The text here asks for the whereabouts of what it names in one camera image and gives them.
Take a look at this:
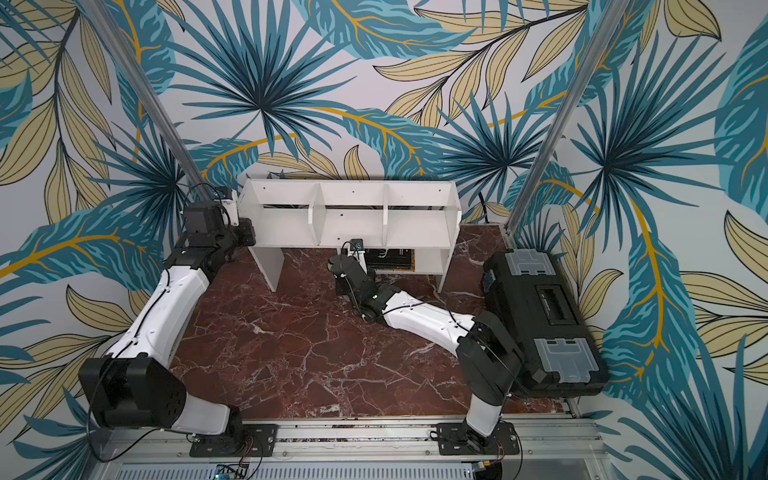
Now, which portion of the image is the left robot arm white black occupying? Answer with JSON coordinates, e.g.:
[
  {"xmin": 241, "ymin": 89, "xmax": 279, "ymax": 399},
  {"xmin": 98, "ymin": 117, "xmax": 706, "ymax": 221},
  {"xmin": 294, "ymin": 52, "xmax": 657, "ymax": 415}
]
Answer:
[{"xmin": 78, "ymin": 198, "xmax": 255, "ymax": 436}]

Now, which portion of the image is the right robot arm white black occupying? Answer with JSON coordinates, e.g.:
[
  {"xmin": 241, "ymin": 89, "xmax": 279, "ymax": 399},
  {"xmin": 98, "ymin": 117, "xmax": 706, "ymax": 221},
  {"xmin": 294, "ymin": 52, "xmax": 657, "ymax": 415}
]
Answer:
[{"xmin": 328, "ymin": 251, "xmax": 523, "ymax": 448}]

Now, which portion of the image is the white wooden bookshelf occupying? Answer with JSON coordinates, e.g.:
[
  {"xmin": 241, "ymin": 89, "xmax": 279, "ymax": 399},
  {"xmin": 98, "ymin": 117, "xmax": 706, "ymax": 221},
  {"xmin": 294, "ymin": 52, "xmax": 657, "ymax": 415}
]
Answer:
[{"xmin": 238, "ymin": 179, "xmax": 463, "ymax": 291}]

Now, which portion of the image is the black book with yellow text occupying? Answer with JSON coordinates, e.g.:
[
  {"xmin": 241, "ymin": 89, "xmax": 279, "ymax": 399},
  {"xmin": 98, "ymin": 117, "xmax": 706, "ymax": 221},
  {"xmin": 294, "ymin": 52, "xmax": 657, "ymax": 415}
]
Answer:
[{"xmin": 364, "ymin": 249, "xmax": 415, "ymax": 271}]

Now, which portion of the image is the black plastic toolbox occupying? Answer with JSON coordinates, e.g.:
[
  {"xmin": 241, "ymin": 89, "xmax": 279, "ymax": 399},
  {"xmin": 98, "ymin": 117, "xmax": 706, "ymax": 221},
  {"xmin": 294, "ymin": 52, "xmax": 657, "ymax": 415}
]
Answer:
[{"xmin": 482, "ymin": 249, "xmax": 609, "ymax": 398}]

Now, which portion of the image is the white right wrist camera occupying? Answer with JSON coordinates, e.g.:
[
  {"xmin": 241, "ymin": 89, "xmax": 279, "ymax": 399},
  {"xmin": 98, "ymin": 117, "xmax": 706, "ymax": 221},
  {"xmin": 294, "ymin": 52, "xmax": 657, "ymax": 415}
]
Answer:
[{"xmin": 345, "ymin": 239, "xmax": 368, "ymax": 272}]

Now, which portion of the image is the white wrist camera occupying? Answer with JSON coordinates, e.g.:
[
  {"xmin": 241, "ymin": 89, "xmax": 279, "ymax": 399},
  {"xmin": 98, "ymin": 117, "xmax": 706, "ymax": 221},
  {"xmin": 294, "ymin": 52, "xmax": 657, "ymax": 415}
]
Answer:
[
  {"xmin": 345, "ymin": 239, "xmax": 368, "ymax": 272},
  {"xmin": 214, "ymin": 187, "xmax": 239, "ymax": 226}
]

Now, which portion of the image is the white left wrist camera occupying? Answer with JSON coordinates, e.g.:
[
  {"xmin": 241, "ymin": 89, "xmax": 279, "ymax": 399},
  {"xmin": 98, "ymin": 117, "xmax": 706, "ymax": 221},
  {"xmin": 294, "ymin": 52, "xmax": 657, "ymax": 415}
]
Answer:
[{"xmin": 214, "ymin": 187, "xmax": 239, "ymax": 226}]

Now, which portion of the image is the left aluminium corner post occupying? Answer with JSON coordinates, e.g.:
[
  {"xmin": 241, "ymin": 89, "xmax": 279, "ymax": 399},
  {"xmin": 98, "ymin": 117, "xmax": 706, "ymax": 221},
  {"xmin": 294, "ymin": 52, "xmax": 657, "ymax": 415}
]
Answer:
[{"xmin": 79, "ymin": 1, "xmax": 204, "ymax": 186}]

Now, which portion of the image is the aluminium corner post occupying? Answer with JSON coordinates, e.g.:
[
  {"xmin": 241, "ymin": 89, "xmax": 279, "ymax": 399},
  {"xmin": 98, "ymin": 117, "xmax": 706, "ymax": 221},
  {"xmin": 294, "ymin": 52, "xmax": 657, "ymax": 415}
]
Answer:
[
  {"xmin": 505, "ymin": 0, "xmax": 629, "ymax": 238},
  {"xmin": 79, "ymin": 1, "xmax": 204, "ymax": 186}
]

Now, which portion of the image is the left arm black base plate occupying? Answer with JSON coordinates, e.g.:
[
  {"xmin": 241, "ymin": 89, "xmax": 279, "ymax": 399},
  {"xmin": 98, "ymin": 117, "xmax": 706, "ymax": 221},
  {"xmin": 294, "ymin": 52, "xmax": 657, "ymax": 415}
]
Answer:
[{"xmin": 189, "ymin": 424, "xmax": 278, "ymax": 458}]

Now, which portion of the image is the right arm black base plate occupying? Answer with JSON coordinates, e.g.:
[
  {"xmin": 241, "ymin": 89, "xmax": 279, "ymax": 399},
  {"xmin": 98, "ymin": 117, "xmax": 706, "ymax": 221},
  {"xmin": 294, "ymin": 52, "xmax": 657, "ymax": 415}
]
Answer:
[{"xmin": 429, "ymin": 421, "xmax": 521, "ymax": 457}]

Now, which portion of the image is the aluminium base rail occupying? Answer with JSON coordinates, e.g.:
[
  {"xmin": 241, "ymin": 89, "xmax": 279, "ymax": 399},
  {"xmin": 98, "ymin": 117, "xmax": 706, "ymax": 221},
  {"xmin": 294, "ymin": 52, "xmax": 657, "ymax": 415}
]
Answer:
[{"xmin": 84, "ymin": 415, "xmax": 618, "ymax": 479}]

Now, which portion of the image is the right aluminium corner post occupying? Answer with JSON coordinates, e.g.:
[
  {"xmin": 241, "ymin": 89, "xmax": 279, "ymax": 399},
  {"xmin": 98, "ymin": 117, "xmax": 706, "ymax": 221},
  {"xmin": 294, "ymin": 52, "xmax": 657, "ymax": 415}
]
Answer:
[{"xmin": 505, "ymin": 0, "xmax": 629, "ymax": 238}]

